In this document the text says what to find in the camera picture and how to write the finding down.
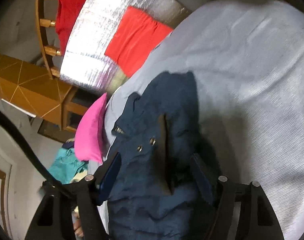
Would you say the navy blue zip jacket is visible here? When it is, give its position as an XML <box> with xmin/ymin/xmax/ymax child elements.
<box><xmin>107</xmin><ymin>72</ymin><xmax>220</xmax><ymax>239</ymax></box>

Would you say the teal garment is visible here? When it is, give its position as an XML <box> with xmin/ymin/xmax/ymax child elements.
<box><xmin>47</xmin><ymin>148</ymin><xmax>88</xmax><ymax>184</ymax></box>

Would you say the pink pillow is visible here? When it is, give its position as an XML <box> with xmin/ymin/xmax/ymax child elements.
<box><xmin>74</xmin><ymin>93</ymin><xmax>107</xmax><ymax>164</ymax></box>

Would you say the silver foil insulation panel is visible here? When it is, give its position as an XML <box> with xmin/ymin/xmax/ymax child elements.
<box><xmin>60</xmin><ymin>0</ymin><xmax>191</xmax><ymax>95</ymax></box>

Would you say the grey bed sheet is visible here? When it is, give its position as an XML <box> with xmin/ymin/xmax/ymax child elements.
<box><xmin>105</xmin><ymin>0</ymin><xmax>304</xmax><ymax>239</ymax></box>

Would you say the wooden stair railing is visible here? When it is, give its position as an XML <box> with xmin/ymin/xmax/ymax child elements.
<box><xmin>35</xmin><ymin>0</ymin><xmax>62</xmax><ymax>79</ymax></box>

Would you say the red-orange pillow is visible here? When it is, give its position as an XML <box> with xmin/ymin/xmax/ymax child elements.
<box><xmin>105</xmin><ymin>6</ymin><xmax>173</xmax><ymax>77</ymax></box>

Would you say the red blanket on railing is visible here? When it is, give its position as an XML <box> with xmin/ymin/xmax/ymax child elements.
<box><xmin>55</xmin><ymin>0</ymin><xmax>86</xmax><ymax>55</ymax></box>

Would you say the black cable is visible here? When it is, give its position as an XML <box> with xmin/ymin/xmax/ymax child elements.
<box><xmin>0</xmin><ymin>104</ymin><xmax>75</xmax><ymax>201</ymax></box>

